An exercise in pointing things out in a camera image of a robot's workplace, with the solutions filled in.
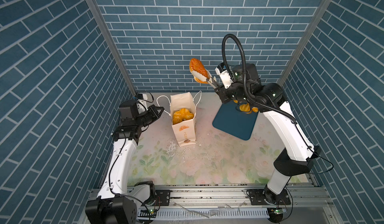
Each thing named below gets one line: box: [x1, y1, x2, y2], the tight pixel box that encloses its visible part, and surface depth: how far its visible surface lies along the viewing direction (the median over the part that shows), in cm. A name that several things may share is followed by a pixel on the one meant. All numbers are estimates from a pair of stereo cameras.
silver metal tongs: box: [191, 71, 220, 89], surface depth 68 cm
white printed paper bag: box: [170, 91, 197, 147], surface depth 87 cm
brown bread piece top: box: [189, 58, 211, 84], surface depth 71 cm
